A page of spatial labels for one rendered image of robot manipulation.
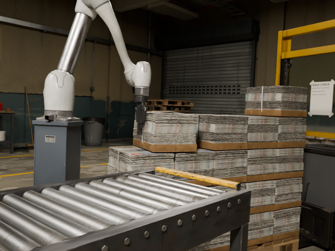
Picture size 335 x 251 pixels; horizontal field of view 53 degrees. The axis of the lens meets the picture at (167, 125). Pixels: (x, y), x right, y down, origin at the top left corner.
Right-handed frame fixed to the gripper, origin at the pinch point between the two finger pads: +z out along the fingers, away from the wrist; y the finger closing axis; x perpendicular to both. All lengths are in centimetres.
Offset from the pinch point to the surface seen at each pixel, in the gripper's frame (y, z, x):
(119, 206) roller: -97, 17, 51
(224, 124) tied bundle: -18, -6, -51
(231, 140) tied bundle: -18, 5, -58
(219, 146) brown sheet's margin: -19, 9, -48
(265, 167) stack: -19, 24, -92
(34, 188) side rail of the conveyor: -68, 17, 71
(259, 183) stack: -19, 35, -86
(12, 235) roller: -109, 17, 81
